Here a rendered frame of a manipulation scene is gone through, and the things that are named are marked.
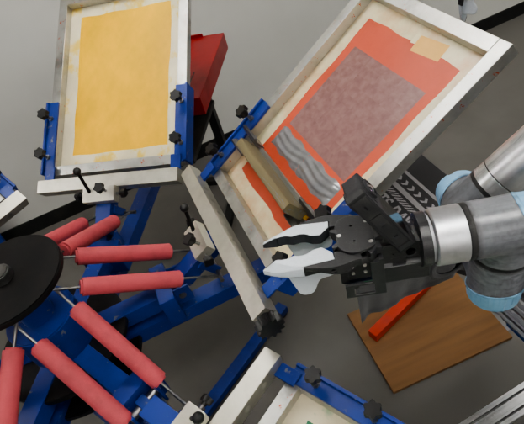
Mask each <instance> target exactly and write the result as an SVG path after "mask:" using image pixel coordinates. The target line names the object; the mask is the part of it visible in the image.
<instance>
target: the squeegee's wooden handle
mask: <svg viewBox="0 0 524 424"><path fill-rule="evenodd" d="M236 145H237V146H238V148H239V149H240V151H241V152H242V154H243V155H244V157H245V158H246V159H247V160H248V162H249V163H250V165H251V167H252V168H253V169H254V171H255V172H256V174H257V176H258V177H259V178H260V179H261V180H262V182H263V184H264V185H265V186H266V188H267V190H268V191H269V193H270V194H271V195H272V196H273V198H274V199H275V201H276V202H277V203H278V205H279V207H280V208H281V209H282V211H283V212H284V213H286V214H288V215H291V216H292V217H294V218H295V219H297V220H302V219H303V218H304V216H305V215H306V214H307V212H306V211H305V210H304V208H303V207H302V206H301V205H300V204H299V202H298V201H297V200H296V198H295V197H294V196H293V195H292V194H291V192H290V191H289V190H288V188H287V187H286V185H285V184H284V183H283V181H282V180H281V178H280V177H279V176H278V175H277V173H275V171H274V170H273V168H272V167H271V166H270V164H269V163H268V162H267V160H266V159H265V157H264V156H263V155H262V153H261V152H260V151H259V148H258V147H257V146H254V145H253V144H252V143H250V142H249V141H247V140H245V139H243V138H240V139H239V140H238V141H237V143H236Z"/></svg>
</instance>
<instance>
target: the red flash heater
mask: <svg viewBox="0 0 524 424"><path fill-rule="evenodd" d="M227 50H228V45H227V43H226V40H225V35H224V33H220V34H211V35H205V36H203V34H193V35H191V64H190V86H191V88H192V89H193V90H194V106H193V116H195V115H202V114H206V113H207V110H208V107H209V103H210V100H211V98H212V95H213V92H214V88H215V85H216V83H217V80H218V77H219V74H220V70H221V67H222V65H223V62H224V59H225V55H226V52H227Z"/></svg>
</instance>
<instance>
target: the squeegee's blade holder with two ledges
mask: <svg viewBox="0 0 524 424"><path fill-rule="evenodd" d="M259 151H260V152H261V153H262V155H263V156H264V157H265V159H266V160H267V162H268V163H269V164H270V166H271V167H272V168H273V170H274V171H275V173H277V175H278V176H279V177H280V178H281V180H282V181H283V183H284V184H285V185H286V187H287V188H288V190H289V191H290V192H291V194H292V195H293V196H294V197H295V198H296V200H297V201H298V202H299V197H301V196H300V195H299V193H298V192H297V191H296V190H295V188H294V187H293V185H292V184H291V183H290V181H289V180H288V179H287V178H286V177H285V176H284V174H283V173H282V172H281V170H280V169H279V168H278V166H277V165H276V164H275V162H274V161H273V159H272V158H271V157H270V156H269V155H268V154H267V152H266V151H265V150H264V149H263V148H261V149H260V150H259Z"/></svg>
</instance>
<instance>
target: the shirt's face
mask: <svg viewBox="0 0 524 424"><path fill-rule="evenodd" d="M407 170H408V171H409V172H411V173H412V174H413V175H414V176H415V177H416V178H417V179H419V180H420V181H421V182H422V183H423V184H424V185H425V186H427V187H428V188H429V189H430V190H431V191H432V192H433V193H434V194H436V188H437V185H438V184H439V182H440V181H441V180H442V179H443V178H444V177H445V176H447V175H445V174H444V173H443V172H441V171H440V170H439V169H438V168H437V167H435V166H434V165H433V164H431V163H430V162H429V161H428V160H427V159H425V157H423V156H422V155H420V156H419V157H418V158H417V159H416V160H415V161H414V162H413V163H412V165H411V166H410V167H409V168H408V169H407Z"/></svg>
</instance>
